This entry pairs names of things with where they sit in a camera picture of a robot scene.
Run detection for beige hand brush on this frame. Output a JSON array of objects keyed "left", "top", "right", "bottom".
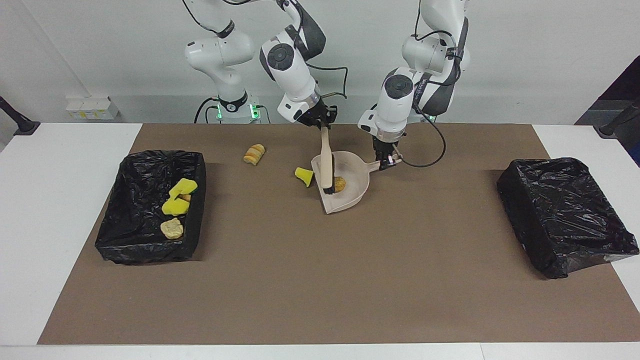
[{"left": 320, "top": 126, "right": 336, "bottom": 195}]

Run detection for beige plastic dustpan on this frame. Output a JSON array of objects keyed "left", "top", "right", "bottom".
[{"left": 311, "top": 151, "right": 403, "bottom": 215}]

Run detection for green and yellow sponge piece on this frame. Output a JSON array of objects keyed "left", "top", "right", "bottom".
[{"left": 169, "top": 178, "right": 199, "bottom": 197}]

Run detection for pale bread chunk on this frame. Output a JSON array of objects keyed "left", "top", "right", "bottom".
[{"left": 160, "top": 217, "right": 184, "bottom": 240}]

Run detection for black bag lined bin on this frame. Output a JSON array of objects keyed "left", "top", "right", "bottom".
[
  {"left": 496, "top": 157, "right": 640, "bottom": 280},
  {"left": 95, "top": 149, "right": 207, "bottom": 266}
]

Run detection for brown paper table mat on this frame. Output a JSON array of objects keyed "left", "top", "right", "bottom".
[{"left": 37, "top": 123, "right": 640, "bottom": 346}]

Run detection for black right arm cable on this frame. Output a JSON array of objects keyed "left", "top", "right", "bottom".
[{"left": 182, "top": 0, "right": 349, "bottom": 101}]

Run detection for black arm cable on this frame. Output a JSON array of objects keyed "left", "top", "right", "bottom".
[
  {"left": 398, "top": 0, "right": 448, "bottom": 168},
  {"left": 182, "top": 0, "right": 349, "bottom": 101}
]

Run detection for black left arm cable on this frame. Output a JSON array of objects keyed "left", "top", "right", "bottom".
[{"left": 398, "top": 0, "right": 448, "bottom": 168}]

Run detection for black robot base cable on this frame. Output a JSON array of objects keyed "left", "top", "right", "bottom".
[{"left": 193, "top": 96, "right": 222, "bottom": 125}]

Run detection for white wall socket box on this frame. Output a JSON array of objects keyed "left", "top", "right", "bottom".
[{"left": 66, "top": 96, "right": 121, "bottom": 121}]

